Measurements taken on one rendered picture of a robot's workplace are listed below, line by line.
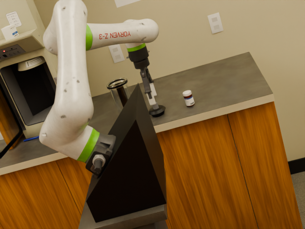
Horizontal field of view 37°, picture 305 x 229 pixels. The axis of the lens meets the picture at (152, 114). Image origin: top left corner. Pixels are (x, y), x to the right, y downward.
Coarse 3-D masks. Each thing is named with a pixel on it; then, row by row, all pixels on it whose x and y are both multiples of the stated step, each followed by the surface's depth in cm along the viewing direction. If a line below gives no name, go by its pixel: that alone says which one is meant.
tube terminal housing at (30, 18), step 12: (0, 0) 228; (12, 0) 228; (24, 0) 227; (0, 12) 230; (24, 12) 230; (36, 12) 238; (0, 24) 233; (24, 24) 232; (36, 24) 233; (0, 36) 235; (12, 60) 240; (24, 60) 240; (48, 60) 240; (24, 132) 258; (36, 132) 257
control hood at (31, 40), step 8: (24, 32) 233; (32, 32) 225; (0, 40) 233; (8, 40) 225; (16, 40) 224; (24, 40) 225; (32, 40) 227; (40, 40) 232; (0, 48) 228; (24, 48) 232; (32, 48) 233; (40, 48) 235
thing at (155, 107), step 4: (156, 104) 228; (152, 108) 231; (156, 108) 228; (160, 108) 228; (164, 108) 229; (152, 112) 227; (156, 112) 226; (160, 112) 226; (152, 116) 230; (156, 116) 228
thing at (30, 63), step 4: (40, 56) 246; (28, 60) 243; (32, 60) 243; (36, 60) 244; (40, 60) 245; (44, 60) 247; (20, 64) 245; (24, 64) 244; (28, 64) 243; (32, 64) 243; (36, 64) 244; (40, 64) 245; (20, 68) 245; (24, 68) 244; (28, 68) 243
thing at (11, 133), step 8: (0, 96) 242; (0, 104) 240; (0, 112) 239; (8, 112) 245; (0, 120) 237; (8, 120) 244; (0, 128) 235; (8, 128) 242; (16, 128) 250; (0, 136) 234; (8, 136) 241; (0, 144) 232
